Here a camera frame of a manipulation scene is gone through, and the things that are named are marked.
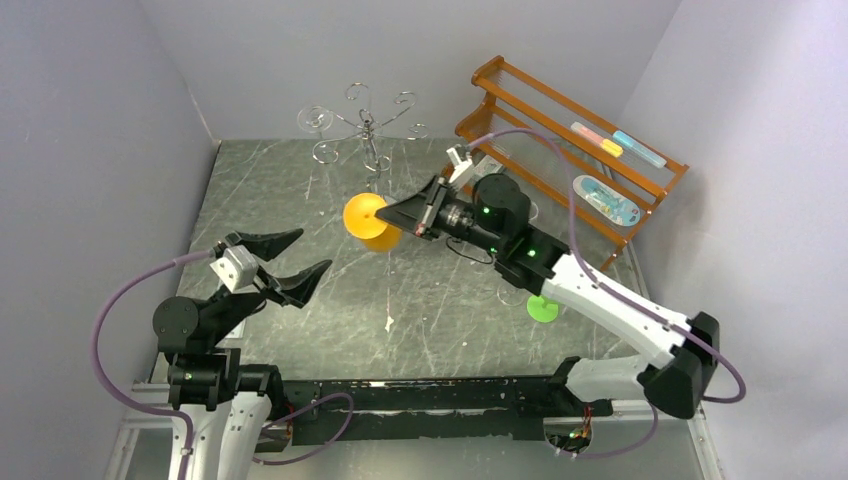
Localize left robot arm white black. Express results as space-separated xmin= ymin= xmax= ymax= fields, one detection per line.
xmin=152 ymin=228 xmax=332 ymax=479

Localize orange plastic goblet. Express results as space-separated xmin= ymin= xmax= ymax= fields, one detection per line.
xmin=342 ymin=193 xmax=403 ymax=253

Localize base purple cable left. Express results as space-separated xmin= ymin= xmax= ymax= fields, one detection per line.
xmin=245 ymin=393 xmax=354 ymax=466

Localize orange wooden shelf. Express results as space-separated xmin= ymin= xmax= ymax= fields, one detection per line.
xmin=455 ymin=56 xmax=689 ymax=268

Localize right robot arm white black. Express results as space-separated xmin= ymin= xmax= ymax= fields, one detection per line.
xmin=374 ymin=174 xmax=720 ymax=419

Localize pink yellow highlighter pack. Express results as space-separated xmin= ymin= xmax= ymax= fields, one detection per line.
xmin=570 ymin=121 xmax=623 ymax=158

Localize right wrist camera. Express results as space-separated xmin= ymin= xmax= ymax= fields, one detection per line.
xmin=446 ymin=144 xmax=475 ymax=190

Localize clear wine glass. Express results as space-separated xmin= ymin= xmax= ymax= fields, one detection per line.
xmin=297 ymin=105 xmax=335 ymax=134

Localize paper sheet on table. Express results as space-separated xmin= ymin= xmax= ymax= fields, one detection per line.
xmin=224 ymin=320 xmax=246 ymax=340

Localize clear glass back right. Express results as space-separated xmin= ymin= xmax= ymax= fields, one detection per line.
xmin=528 ymin=201 xmax=540 ymax=223

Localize chrome wine glass rack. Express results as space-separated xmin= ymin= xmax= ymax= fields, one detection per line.
xmin=311 ymin=82 xmax=418 ymax=204

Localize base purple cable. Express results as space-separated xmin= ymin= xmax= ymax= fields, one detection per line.
xmin=555 ymin=404 xmax=657 ymax=461
xmin=245 ymin=393 xmax=354 ymax=466

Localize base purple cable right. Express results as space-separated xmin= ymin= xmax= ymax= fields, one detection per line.
xmin=555 ymin=404 xmax=657 ymax=461

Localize black base bar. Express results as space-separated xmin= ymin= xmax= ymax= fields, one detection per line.
xmin=235 ymin=365 xmax=613 ymax=446

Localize clear glass front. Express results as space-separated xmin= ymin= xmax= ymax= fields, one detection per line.
xmin=496 ymin=285 xmax=528 ymax=307

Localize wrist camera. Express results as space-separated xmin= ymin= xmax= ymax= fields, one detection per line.
xmin=209 ymin=246 xmax=259 ymax=293
xmin=446 ymin=144 xmax=475 ymax=190

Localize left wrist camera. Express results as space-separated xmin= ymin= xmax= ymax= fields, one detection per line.
xmin=209 ymin=246 xmax=259 ymax=293

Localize light blue highlighter pack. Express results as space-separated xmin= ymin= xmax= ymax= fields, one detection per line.
xmin=612 ymin=130 xmax=667 ymax=168

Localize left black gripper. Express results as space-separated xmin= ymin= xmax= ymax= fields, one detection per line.
xmin=208 ymin=227 xmax=330 ymax=344

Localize small teal white box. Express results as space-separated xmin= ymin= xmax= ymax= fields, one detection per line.
xmin=475 ymin=155 xmax=504 ymax=178

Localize green plastic goblet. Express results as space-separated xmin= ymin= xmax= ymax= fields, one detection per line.
xmin=526 ymin=295 xmax=560 ymax=324

